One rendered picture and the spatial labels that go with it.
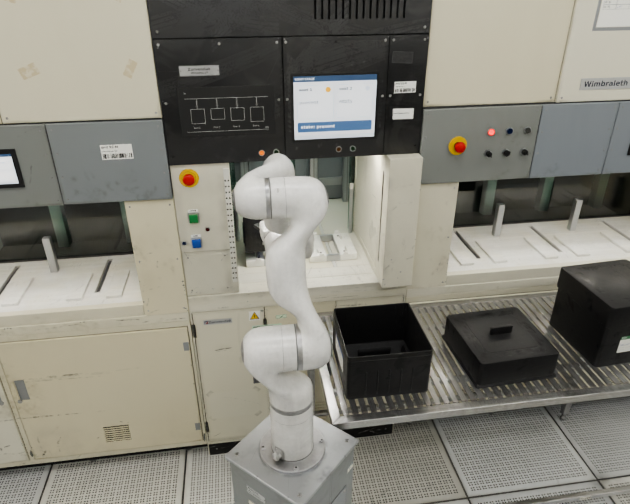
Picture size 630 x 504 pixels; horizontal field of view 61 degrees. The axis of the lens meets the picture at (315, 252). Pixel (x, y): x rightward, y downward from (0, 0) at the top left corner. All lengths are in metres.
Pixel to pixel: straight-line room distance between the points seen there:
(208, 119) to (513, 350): 1.27
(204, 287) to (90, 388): 0.67
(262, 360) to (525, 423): 1.86
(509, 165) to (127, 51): 1.38
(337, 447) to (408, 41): 1.29
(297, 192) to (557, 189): 1.84
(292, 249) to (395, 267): 0.89
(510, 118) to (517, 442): 1.54
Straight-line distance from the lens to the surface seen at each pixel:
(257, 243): 2.23
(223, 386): 2.39
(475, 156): 2.07
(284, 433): 1.53
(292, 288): 1.30
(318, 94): 1.85
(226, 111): 1.83
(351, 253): 2.31
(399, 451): 2.68
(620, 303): 2.03
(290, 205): 1.25
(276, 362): 1.35
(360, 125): 1.90
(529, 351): 1.94
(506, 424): 2.92
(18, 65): 1.92
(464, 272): 2.31
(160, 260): 2.05
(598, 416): 3.14
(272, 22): 1.80
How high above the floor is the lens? 1.99
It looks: 28 degrees down
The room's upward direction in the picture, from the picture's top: straight up
